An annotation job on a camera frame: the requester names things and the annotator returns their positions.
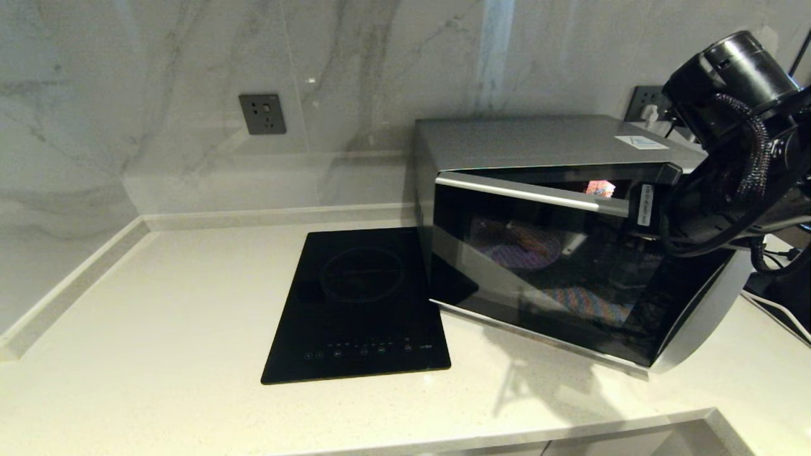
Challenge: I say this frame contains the black glass microwave door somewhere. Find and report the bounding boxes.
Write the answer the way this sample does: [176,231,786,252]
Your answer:
[428,171,755,374]

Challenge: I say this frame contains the white paper sheet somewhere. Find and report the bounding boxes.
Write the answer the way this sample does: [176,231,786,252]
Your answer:
[613,135,669,151]

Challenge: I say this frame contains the black stand with base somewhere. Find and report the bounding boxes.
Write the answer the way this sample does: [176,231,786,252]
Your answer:
[741,253,811,343]

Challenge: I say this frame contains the black induction cooktop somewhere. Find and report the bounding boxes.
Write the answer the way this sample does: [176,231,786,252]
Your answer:
[260,227,452,385]

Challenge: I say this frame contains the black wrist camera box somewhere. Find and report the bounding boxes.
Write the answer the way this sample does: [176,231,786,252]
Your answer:
[630,182,660,230]

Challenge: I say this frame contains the grey double wall socket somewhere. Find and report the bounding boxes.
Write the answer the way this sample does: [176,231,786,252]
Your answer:
[624,85,672,122]

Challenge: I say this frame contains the dark door frame post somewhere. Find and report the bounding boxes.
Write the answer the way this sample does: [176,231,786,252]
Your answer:
[788,30,811,86]

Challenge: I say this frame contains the grey single wall socket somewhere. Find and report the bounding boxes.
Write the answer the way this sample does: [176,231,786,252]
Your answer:
[238,94,286,136]

